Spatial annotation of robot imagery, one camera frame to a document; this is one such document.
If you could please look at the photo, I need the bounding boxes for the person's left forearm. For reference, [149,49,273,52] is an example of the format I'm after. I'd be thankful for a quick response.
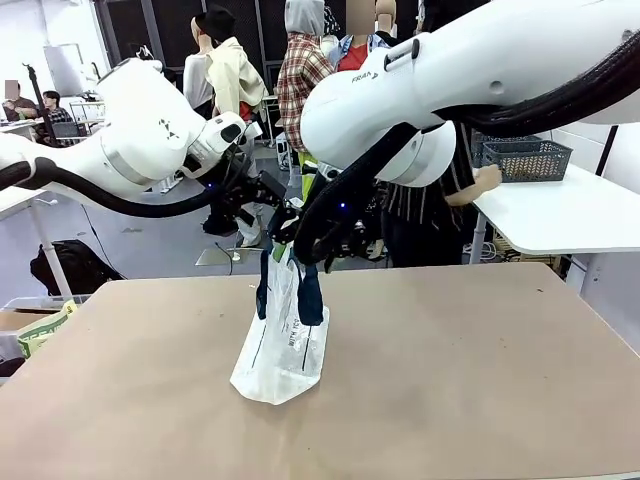
[444,174,481,207]

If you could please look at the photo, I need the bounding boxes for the seated person dark shirt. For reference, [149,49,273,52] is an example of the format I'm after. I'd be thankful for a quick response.
[1,79,40,121]

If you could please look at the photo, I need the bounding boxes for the mannequin red shirt denim jacket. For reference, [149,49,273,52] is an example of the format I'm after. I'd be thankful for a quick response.
[332,0,397,74]

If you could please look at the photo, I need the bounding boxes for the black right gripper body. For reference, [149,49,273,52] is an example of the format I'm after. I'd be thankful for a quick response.
[324,219,387,262]

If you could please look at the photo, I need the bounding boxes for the white metal rack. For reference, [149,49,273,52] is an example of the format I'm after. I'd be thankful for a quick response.
[260,93,281,147]

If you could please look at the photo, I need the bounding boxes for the white desktop box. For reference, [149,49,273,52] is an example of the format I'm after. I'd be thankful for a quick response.
[275,132,292,171]

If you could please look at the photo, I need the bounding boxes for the neon yellow garment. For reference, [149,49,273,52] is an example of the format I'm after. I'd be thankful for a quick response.
[298,149,322,202]

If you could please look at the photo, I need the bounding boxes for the person in striped shirt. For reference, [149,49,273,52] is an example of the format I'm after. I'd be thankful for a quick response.
[382,122,481,269]

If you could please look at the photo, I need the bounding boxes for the grey whiteboard panel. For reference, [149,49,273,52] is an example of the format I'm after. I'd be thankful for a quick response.
[43,43,84,96]

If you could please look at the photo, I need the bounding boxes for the black right arm cable sleeve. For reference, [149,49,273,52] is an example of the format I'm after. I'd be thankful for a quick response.
[292,29,640,274]

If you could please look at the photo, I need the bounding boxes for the dark grey plastic basket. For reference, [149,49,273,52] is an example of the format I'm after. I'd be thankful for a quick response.
[482,139,574,183]
[469,130,504,169]

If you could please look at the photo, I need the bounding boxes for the green printed paper bag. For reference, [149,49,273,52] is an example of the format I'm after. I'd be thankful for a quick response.
[17,299,79,359]

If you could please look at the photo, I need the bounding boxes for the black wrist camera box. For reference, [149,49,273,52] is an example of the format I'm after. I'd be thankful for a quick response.
[257,171,290,202]

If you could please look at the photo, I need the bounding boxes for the clear plastic bin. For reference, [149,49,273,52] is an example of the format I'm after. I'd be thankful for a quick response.
[0,294,92,315]

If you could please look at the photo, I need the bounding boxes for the mannequin cream jacket grey trousers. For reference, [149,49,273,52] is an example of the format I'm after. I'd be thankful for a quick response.
[202,35,270,249]

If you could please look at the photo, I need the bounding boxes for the mannequin white shirt black hat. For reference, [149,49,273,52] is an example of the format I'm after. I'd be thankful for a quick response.
[182,3,237,121]

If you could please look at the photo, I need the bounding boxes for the person plaid shirt dark hair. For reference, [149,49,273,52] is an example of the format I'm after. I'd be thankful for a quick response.
[39,90,77,147]

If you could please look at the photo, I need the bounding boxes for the small white background robot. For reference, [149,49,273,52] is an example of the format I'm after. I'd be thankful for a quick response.
[134,44,165,64]

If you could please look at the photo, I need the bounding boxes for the black left arm cable sleeve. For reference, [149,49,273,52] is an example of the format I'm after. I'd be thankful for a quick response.
[0,157,251,219]

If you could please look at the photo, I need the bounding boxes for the translucent shopping bag navy handles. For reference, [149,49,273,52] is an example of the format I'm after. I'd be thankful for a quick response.
[229,242,331,406]

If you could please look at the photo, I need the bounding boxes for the mannequin plaid shirt grey hood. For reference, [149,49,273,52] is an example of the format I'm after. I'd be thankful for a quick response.
[276,0,337,154]

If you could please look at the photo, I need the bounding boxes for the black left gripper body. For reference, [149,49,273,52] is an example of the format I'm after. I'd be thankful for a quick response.
[219,172,289,225]

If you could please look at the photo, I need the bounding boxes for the black backpack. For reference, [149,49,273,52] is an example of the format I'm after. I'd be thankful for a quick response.
[29,239,126,296]

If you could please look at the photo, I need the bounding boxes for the black slanted pole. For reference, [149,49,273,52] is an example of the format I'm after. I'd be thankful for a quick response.
[596,124,620,177]

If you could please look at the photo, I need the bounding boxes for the white curved-edge table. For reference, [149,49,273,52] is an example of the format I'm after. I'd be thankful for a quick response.
[469,162,640,301]

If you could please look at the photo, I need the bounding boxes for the black arm cable sleeve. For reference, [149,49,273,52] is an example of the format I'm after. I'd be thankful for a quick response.
[292,29,640,274]
[0,157,251,219]

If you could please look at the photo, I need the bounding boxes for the black tripod stand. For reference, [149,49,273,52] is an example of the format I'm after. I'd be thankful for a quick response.
[21,62,57,147]

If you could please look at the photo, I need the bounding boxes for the metal mannequin base plate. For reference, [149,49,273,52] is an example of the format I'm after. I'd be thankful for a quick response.
[194,246,265,267]

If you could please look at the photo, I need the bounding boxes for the person's left hand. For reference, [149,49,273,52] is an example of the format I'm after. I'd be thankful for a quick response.
[474,164,504,194]

